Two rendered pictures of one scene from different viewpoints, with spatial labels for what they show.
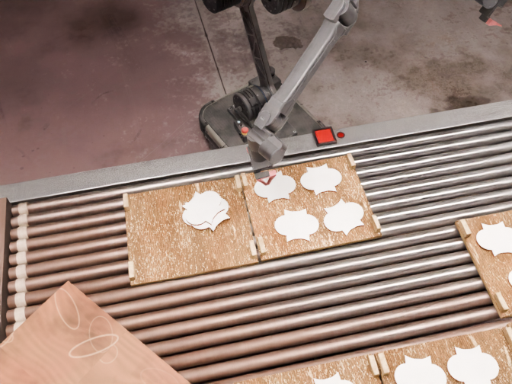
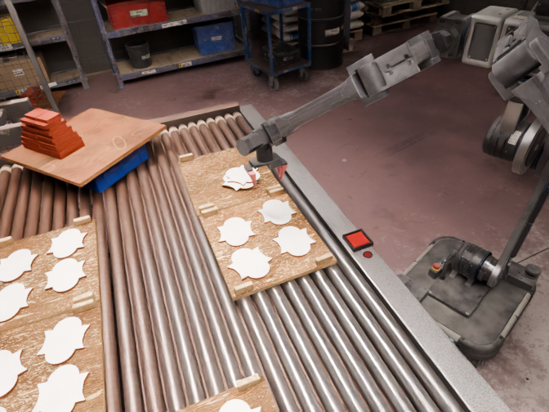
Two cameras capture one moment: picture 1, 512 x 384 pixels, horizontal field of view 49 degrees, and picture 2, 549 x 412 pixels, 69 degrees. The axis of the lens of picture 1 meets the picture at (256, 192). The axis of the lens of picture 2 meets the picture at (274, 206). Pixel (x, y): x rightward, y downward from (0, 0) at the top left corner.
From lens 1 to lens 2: 1.68 m
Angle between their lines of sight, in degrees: 55
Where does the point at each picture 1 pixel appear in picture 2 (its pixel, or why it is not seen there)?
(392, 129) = (400, 301)
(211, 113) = (448, 244)
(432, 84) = not seen: outside the picture
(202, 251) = (206, 185)
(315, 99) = not seen: outside the picture
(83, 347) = (118, 139)
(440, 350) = (89, 359)
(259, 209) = (251, 207)
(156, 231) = (221, 162)
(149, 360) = (103, 163)
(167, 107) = (457, 231)
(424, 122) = (433, 338)
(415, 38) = not seen: outside the picture
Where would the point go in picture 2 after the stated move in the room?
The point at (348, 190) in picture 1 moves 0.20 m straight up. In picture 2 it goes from (286, 264) to (283, 217)
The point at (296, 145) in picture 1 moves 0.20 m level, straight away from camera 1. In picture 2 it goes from (338, 222) to (393, 217)
